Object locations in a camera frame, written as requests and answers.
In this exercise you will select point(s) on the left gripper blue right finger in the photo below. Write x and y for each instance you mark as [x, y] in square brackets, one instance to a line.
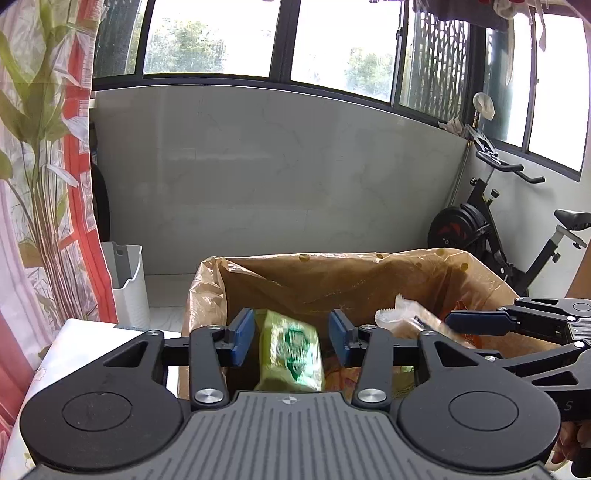
[370, 348]

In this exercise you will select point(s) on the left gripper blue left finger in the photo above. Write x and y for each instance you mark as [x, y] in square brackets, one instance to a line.
[212, 348]

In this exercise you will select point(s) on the right hand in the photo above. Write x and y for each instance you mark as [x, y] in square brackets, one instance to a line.
[573, 438]

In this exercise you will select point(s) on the red patterned curtain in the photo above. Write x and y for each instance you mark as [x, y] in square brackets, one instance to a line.
[52, 264]

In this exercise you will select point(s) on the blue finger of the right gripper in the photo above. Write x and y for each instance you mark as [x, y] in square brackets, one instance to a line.
[493, 323]

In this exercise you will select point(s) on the black exercise bike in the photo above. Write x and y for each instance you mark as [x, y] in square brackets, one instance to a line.
[501, 210]

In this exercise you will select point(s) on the green snack packet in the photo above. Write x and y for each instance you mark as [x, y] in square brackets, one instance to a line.
[290, 358]

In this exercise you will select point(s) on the brown cardboard box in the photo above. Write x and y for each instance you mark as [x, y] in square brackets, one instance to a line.
[307, 286]

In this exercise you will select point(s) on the clear wrapped bread snack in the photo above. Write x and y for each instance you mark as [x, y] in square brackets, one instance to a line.
[408, 319]

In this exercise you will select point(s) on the white trash bin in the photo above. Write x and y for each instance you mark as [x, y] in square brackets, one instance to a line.
[125, 266]

